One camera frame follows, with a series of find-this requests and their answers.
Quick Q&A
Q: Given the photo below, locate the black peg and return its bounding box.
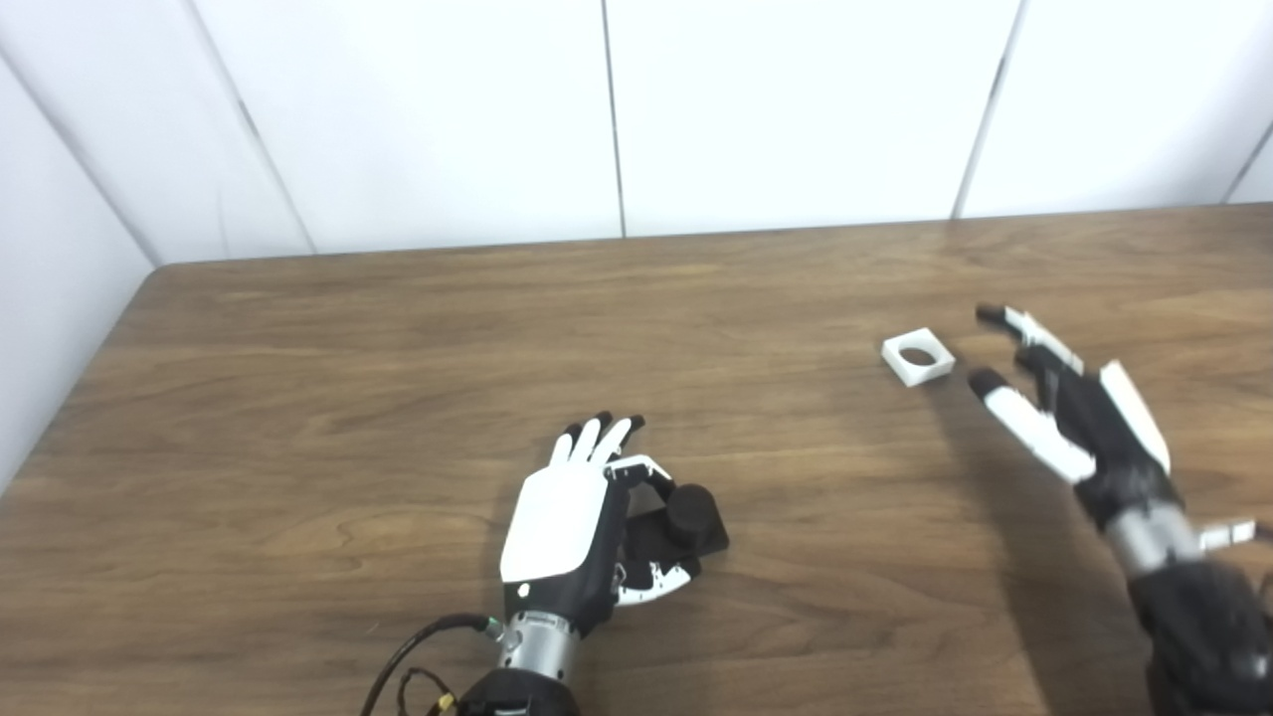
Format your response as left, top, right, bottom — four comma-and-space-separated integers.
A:
622, 483, 730, 578

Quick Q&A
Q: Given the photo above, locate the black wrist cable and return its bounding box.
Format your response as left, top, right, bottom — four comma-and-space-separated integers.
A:
360, 614, 503, 716
1198, 519, 1273, 553

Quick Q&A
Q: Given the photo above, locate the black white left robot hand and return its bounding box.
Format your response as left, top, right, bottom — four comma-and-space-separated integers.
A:
499, 412, 702, 637

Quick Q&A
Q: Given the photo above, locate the white square piece with hole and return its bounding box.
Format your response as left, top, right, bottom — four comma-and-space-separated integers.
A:
881, 327, 957, 387

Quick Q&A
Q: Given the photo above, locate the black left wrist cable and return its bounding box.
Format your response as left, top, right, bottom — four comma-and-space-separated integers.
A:
360, 614, 503, 716

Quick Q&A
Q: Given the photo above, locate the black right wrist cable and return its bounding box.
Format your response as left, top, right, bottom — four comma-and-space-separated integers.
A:
1198, 519, 1273, 553

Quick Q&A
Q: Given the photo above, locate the thin brown left wrist wire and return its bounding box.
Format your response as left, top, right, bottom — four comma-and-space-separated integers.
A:
396, 666, 458, 716

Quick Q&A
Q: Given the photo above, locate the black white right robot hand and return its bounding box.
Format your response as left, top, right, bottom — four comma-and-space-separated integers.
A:
968, 303, 1184, 528

